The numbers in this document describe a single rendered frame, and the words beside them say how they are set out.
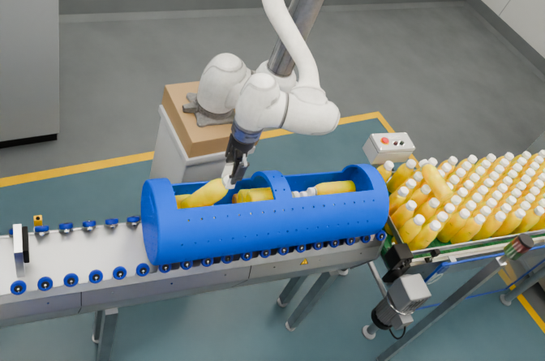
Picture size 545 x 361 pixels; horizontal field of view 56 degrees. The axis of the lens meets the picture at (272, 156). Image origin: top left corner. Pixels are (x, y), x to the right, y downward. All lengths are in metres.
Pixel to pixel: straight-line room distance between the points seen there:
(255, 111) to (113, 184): 1.94
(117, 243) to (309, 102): 0.88
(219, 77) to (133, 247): 0.69
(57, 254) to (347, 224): 1.01
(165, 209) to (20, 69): 1.51
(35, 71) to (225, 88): 1.29
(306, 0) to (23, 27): 1.49
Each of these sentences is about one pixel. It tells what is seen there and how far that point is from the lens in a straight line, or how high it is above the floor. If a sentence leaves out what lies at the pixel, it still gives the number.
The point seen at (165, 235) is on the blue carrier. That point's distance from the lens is 1.63.
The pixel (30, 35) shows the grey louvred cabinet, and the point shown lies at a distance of 2.81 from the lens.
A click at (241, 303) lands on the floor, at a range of 2.92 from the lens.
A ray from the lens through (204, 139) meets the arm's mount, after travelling 2.03.
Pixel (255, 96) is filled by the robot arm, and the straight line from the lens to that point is 1.36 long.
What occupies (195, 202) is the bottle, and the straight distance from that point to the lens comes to 1.71.
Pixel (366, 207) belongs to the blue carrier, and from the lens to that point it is 1.93.
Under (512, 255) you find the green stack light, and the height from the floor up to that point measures 1.18.
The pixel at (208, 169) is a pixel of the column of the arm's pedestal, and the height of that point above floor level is 0.90.
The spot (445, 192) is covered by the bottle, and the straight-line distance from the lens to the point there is 2.25.
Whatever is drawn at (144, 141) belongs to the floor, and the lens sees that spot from 3.46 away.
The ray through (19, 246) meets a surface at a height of 1.08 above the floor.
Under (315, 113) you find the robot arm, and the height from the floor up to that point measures 1.67.
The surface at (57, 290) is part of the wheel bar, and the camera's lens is 1.82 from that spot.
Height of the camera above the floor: 2.56
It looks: 45 degrees down
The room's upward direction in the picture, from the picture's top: 24 degrees clockwise
